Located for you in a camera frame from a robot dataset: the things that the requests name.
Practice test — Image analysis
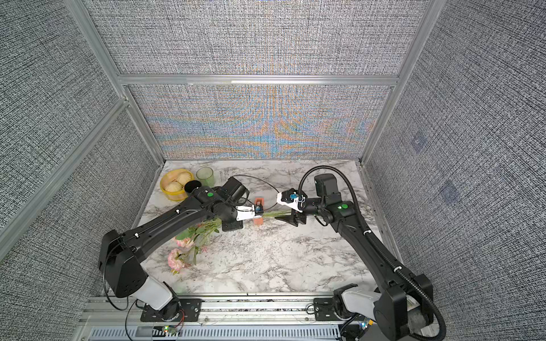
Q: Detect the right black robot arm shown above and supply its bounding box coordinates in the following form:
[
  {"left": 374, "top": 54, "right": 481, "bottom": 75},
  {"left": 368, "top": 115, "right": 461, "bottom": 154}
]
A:
[{"left": 277, "top": 166, "right": 447, "bottom": 340}]

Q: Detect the green glass cup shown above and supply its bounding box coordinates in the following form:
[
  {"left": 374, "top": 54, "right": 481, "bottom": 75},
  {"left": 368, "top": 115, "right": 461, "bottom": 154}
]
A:
[{"left": 196, "top": 166, "right": 216, "bottom": 188}]

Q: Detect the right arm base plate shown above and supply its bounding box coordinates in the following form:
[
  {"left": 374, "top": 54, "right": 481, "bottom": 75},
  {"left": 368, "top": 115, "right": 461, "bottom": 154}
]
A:
[{"left": 306, "top": 297, "right": 368, "bottom": 321}]

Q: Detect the pink flower bouquet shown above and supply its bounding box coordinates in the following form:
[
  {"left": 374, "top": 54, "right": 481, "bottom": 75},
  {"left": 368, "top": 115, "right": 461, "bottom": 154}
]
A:
[{"left": 167, "top": 209, "right": 293, "bottom": 274}]

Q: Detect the yellow bowl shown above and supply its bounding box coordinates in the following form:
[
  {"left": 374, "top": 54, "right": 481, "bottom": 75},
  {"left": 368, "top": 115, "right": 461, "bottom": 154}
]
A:
[{"left": 160, "top": 169, "right": 195, "bottom": 202}]

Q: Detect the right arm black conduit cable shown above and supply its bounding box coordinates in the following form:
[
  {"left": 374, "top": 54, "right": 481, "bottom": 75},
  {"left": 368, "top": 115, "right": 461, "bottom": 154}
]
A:
[{"left": 297, "top": 165, "right": 447, "bottom": 341}]

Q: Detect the aluminium front rail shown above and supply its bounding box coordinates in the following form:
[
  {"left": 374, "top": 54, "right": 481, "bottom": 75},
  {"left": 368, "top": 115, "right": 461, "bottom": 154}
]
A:
[{"left": 78, "top": 293, "right": 436, "bottom": 327}]

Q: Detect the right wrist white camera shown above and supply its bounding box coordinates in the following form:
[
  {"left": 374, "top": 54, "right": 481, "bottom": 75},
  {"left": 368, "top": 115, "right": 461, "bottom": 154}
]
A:
[{"left": 277, "top": 188, "right": 307, "bottom": 213}]

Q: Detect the orange tape dispenser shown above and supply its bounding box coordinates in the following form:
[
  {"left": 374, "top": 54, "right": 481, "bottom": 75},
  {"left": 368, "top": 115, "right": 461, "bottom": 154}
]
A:
[{"left": 253, "top": 197, "right": 264, "bottom": 226}]

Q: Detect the steamed bun in bowl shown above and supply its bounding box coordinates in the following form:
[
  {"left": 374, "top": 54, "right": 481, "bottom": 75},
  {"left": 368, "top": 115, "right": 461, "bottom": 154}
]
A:
[{"left": 164, "top": 181, "right": 183, "bottom": 193}]

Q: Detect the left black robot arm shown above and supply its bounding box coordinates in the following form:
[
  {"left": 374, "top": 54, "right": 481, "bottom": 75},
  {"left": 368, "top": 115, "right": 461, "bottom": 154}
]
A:
[{"left": 98, "top": 177, "right": 255, "bottom": 321}]

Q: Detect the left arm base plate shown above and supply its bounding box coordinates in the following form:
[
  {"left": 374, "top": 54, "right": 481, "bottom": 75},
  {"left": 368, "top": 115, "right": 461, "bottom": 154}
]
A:
[{"left": 140, "top": 298, "right": 203, "bottom": 323}]

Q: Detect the wrist white camera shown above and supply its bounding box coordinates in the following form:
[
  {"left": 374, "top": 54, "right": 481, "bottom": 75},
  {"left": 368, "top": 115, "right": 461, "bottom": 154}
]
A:
[
  {"left": 277, "top": 188, "right": 307, "bottom": 213},
  {"left": 235, "top": 205, "right": 256, "bottom": 221}
]

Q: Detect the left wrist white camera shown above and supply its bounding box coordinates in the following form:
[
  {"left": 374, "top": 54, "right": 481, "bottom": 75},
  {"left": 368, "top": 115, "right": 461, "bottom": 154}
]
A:
[{"left": 235, "top": 205, "right": 256, "bottom": 221}]

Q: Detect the black mug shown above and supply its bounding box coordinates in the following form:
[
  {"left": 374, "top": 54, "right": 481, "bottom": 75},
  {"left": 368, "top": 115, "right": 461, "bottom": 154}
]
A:
[{"left": 183, "top": 180, "right": 202, "bottom": 195}]

